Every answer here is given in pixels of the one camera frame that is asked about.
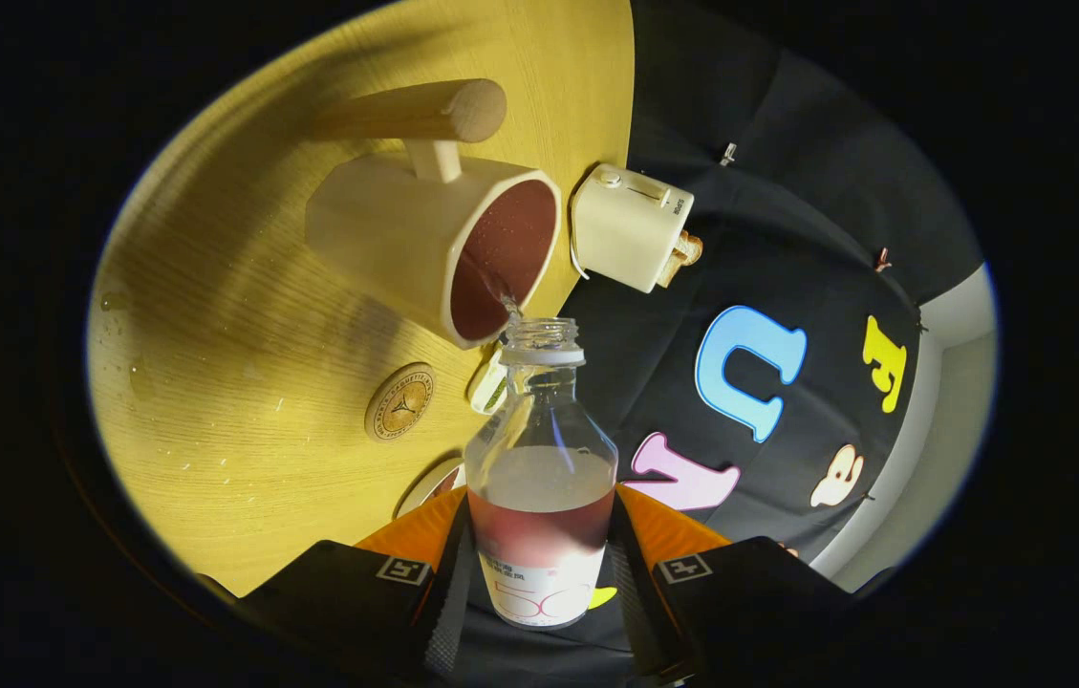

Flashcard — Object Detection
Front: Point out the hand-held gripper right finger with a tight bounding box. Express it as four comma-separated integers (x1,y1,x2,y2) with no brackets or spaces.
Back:
601,483,855,687

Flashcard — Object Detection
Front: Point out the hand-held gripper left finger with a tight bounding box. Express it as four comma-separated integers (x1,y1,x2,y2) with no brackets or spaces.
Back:
233,492,478,687

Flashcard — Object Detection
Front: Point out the clear juice bottle pink label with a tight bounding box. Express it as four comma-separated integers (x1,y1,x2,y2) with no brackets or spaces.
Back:
463,317,619,630

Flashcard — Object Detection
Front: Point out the round wooden coaster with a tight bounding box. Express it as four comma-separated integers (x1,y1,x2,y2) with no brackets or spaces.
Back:
364,362,437,442

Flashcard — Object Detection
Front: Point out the cream cup with wooden handle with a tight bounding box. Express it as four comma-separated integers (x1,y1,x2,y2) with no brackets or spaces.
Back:
303,78,564,351

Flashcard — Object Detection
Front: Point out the round white plate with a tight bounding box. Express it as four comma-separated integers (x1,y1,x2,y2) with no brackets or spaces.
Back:
394,456,468,520

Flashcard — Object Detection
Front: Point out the small white divided dish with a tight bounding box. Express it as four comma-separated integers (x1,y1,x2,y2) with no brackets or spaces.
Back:
467,342,508,417

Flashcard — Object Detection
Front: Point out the wooden table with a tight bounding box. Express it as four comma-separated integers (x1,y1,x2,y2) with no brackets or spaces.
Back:
85,0,637,598

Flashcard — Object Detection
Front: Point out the cream toaster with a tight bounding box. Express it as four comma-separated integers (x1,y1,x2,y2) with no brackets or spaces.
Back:
570,162,696,294

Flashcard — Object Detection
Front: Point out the black backdrop cloth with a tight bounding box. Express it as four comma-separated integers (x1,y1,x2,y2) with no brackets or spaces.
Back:
463,0,989,688

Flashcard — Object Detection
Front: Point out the white toaster cable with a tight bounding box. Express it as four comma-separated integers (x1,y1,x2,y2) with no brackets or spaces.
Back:
570,205,591,281

